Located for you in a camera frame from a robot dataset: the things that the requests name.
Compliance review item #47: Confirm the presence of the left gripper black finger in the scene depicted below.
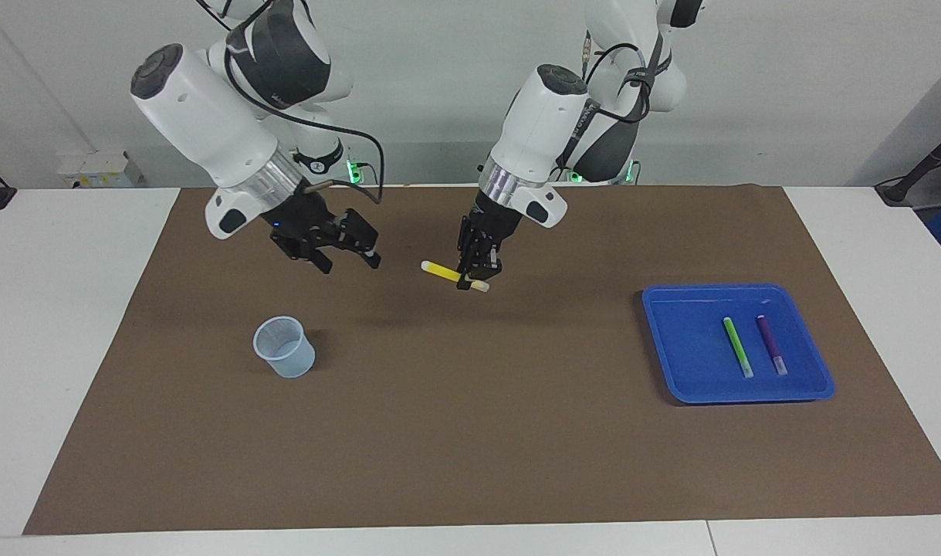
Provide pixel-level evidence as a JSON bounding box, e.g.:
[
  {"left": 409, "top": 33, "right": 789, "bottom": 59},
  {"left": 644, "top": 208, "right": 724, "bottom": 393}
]
[
  {"left": 455, "top": 215, "right": 479, "bottom": 292},
  {"left": 474, "top": 243, "right": 504, "bottom": 283}
]

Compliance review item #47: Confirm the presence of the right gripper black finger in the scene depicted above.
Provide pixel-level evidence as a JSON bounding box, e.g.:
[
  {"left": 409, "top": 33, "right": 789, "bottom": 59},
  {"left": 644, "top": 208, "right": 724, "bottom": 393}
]
[
  {"left": 339, "top": 208, "right": 382, "bottom": 270},
  {"left": 281, "top": 236, "right": 334, "bottom": 275}
]

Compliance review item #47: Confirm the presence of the yellow pen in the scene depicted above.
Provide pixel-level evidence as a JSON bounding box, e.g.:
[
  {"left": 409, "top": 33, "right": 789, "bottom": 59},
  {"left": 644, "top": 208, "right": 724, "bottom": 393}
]
[{"left": 421, "top": 260, "right": 491, "bottom": 293}]

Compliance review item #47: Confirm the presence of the green pen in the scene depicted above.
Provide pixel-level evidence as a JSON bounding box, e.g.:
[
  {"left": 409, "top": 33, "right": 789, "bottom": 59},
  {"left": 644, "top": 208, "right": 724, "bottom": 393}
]
[{"left": 723, "top": 317, "right": 755, "bottom": 379}]

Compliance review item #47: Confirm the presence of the purple pen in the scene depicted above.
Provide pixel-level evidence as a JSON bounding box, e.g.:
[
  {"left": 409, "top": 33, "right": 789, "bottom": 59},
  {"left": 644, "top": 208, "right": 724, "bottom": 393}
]
[{"left": 756, "top": 314, "right": 789, "bottom": 377}]

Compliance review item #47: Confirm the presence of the blue plastic tray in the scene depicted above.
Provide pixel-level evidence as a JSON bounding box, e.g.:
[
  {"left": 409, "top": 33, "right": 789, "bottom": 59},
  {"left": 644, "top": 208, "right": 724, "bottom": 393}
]
[{"left": 641, "top": 283, "right": 836, "bottom": 405}]

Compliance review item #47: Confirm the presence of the clear plastic cup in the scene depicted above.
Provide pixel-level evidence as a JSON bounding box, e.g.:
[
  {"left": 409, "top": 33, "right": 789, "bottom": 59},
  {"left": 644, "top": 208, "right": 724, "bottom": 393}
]
[{"left": 252, "top": 316, "right": 316, "bottom": 379}]

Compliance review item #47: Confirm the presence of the brown table mat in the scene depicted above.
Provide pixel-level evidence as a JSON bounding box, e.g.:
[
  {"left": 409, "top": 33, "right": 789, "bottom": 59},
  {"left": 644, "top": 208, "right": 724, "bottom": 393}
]
[{"left": 22, "top": 185, "right": 941, "bottom": 535}]

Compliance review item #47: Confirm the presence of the white box with yellow label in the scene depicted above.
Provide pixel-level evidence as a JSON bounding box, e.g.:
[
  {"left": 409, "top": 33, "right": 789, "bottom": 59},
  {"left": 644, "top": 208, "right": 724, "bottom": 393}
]
[{"left": 57, "top": 151, "right": 143, "bottom": 188}]

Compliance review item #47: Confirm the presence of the black stand pole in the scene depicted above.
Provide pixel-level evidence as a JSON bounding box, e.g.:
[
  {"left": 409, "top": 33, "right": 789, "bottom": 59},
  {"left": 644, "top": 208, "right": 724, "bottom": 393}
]
[{"left": 875, "top": 124, "right": 941, "bottom": 206}]

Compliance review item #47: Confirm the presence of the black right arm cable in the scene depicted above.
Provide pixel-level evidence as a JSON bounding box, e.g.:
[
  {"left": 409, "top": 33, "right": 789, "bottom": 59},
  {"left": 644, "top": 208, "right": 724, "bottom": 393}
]
[{"left": 196, "top": 0, "right": 384, "bottom": 205}]

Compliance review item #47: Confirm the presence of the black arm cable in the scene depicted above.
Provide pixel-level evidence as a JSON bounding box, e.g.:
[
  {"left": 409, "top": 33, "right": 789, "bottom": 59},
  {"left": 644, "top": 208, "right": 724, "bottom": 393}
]
[
  {"left": 555, "top": 0, "right": 675, "bottom": 175},
  {"left": 196, "top": 0, "right": 384, "bottom": 205}
]

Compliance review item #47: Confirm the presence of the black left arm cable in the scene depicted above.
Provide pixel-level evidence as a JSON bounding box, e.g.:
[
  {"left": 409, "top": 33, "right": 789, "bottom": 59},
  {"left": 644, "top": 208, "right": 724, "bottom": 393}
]
[{"left": 555, "top": 0, "right": 675, "bottom": 175}]

